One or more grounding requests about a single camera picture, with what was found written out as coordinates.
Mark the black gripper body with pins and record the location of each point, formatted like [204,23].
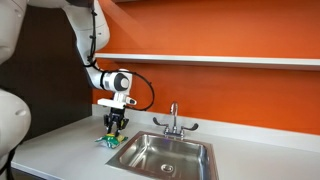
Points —
[116,118]

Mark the green snack packet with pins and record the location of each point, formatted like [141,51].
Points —
[111,141]

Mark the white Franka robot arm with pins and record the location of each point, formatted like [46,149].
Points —
[13,120]

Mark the stainless steel sink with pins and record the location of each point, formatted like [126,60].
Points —
[156,156]

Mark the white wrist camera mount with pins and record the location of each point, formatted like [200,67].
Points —
[113,102]

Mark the white wall shelf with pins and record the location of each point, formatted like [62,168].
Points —
[216,61]

